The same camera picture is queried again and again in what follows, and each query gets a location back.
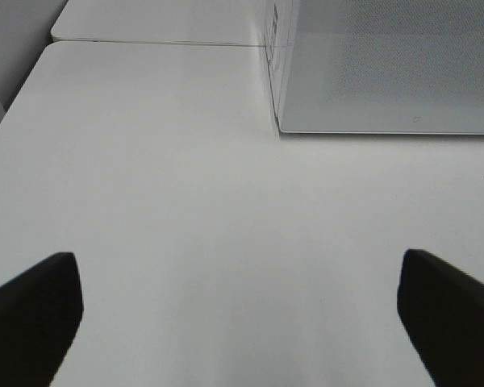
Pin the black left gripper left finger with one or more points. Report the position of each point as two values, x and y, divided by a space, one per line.
40 312

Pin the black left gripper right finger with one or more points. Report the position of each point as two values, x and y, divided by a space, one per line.
442 311

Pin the white microwave door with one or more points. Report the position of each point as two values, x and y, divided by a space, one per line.
385 67

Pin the white microwave oven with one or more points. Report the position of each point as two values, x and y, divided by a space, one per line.
278 37

